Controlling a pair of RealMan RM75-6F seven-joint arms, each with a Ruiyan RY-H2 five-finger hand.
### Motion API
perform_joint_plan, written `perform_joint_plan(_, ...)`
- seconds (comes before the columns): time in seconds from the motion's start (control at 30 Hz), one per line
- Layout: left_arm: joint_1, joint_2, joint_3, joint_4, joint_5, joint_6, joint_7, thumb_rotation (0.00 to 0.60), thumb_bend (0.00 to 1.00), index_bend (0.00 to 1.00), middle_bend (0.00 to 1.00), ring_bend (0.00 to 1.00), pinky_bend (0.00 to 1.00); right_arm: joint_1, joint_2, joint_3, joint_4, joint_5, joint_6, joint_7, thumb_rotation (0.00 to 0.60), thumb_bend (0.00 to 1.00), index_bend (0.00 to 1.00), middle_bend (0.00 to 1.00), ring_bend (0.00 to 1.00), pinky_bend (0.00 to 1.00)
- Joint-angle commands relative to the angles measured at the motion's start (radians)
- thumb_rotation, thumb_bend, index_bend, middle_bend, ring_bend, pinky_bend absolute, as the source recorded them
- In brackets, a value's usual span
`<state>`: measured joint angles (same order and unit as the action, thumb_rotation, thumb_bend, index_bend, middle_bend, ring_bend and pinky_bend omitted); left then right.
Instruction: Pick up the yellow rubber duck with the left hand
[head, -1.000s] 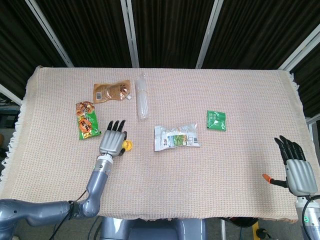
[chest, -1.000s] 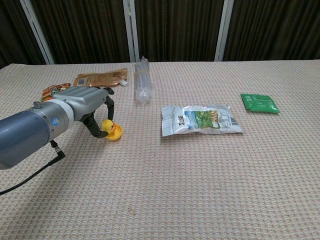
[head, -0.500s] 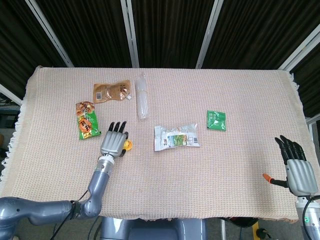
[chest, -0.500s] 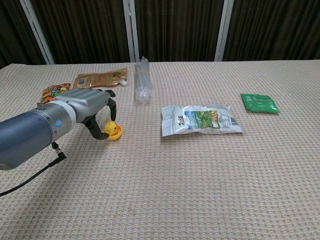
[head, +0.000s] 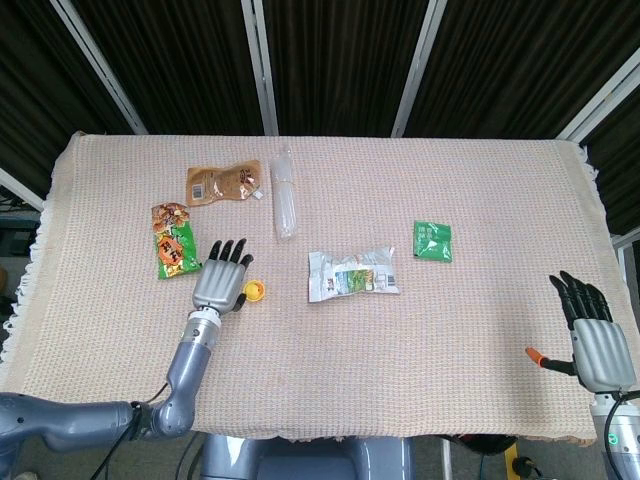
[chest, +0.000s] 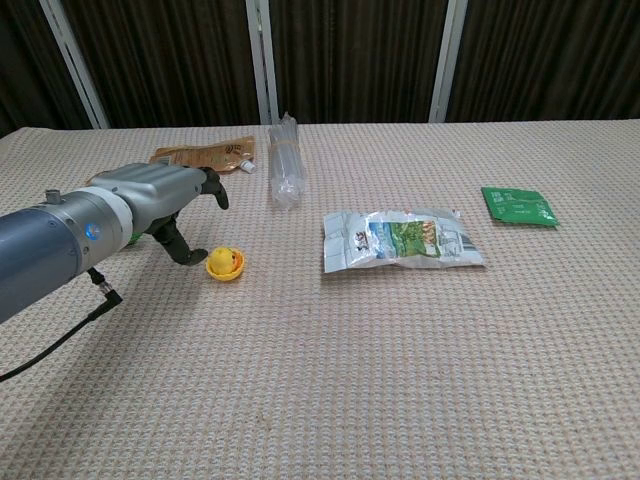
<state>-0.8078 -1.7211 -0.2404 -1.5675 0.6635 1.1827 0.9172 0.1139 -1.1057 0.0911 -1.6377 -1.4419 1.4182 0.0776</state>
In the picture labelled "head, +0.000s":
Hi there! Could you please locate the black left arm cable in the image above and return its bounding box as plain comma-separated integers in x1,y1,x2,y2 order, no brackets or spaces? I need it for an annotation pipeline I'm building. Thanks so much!
89,381,172,480

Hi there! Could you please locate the beige woven tablecloth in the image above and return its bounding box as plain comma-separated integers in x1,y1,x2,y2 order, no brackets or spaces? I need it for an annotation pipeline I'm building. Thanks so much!
0,130,617,446

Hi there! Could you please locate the white crumpled snack bag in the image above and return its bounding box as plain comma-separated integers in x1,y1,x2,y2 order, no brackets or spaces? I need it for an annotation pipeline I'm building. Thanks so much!
307,245,402,304

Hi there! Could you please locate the brown spout pouch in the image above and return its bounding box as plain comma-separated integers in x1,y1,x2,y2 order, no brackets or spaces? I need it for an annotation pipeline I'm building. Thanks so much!
185,159,266,208

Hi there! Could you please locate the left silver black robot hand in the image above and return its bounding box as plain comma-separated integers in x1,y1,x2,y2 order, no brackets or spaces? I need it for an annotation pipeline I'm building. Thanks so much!
191,238,255,315

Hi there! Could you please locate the small green sachet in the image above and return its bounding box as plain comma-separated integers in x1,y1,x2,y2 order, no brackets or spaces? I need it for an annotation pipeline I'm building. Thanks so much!
412,219,454,263

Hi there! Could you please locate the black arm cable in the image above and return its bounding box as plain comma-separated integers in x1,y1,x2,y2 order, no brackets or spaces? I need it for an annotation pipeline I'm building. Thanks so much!
89,381,172,480
601,388,640,480

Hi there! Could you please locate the dark pleated curtain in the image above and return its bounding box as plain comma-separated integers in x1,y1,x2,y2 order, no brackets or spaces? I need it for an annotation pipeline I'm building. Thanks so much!
0,0,640,236

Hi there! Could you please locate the yellow bottle cap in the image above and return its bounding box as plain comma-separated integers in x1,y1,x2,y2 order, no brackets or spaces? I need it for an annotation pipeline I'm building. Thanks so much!
242,280,268,304

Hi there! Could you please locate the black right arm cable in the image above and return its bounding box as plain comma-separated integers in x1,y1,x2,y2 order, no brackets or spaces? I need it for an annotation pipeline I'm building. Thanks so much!
601,388,640,480

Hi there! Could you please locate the white frame post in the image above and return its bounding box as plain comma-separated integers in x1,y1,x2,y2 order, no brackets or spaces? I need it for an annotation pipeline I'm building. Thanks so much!
0,166,47,213
390,0,448,139
240,0,280,137
553,49,640,145
48,0,149,136

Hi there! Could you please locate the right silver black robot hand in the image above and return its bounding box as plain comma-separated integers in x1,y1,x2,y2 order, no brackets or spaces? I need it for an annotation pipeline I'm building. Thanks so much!
524,270,640,394

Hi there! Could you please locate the green orange snack bag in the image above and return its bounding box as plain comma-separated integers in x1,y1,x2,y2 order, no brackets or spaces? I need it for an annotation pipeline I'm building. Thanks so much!
151,202,203,281

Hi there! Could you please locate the clear plastic bottle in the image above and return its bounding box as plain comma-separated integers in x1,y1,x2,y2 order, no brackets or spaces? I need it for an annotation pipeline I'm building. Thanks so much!
270,145,299,244

